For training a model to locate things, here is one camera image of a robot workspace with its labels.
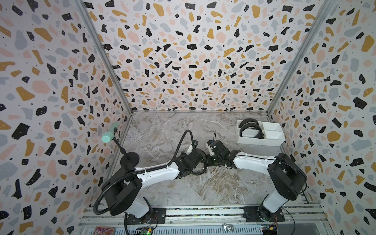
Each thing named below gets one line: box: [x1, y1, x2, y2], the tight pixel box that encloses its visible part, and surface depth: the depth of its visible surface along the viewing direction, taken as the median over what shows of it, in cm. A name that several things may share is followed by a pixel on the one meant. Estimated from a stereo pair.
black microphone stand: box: [112, 127, 140, 172], surface depth 93 cm
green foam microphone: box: [101, 121, 119, 144], surface depth 66 cm
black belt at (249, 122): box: [238, 118, 263, 133], surface depth 105 cm
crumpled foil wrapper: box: [222, 222, 235, 233], surface depth 71 cm
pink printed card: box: [93, 226, 116, 235], surface depth 69 cm
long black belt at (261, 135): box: [239, 122, 265, 140], surface depth 102 cm
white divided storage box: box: [236, 119, 286, 147], surface depth 105 cm
